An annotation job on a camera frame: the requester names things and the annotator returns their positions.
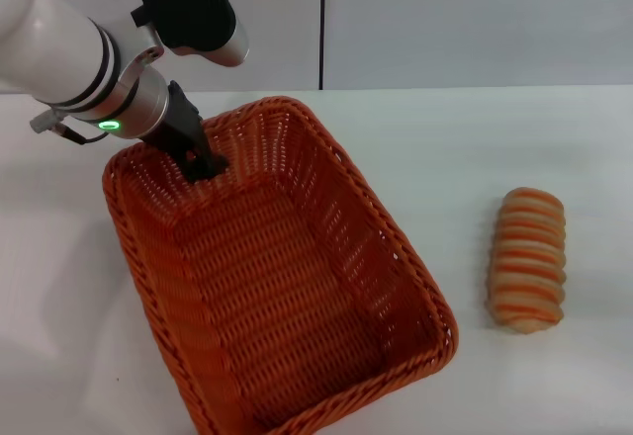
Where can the black left wrist camera housing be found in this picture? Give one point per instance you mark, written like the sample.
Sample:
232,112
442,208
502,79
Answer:
190,7

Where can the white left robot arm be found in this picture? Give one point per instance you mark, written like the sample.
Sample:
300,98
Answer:
54,44

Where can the orange woven plastic basket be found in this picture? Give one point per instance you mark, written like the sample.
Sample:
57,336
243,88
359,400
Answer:
277,277

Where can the orange striped bread loaf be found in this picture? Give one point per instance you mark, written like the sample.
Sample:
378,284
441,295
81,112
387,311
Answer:
529,262

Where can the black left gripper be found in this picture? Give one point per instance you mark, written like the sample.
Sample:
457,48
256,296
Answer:
179,123

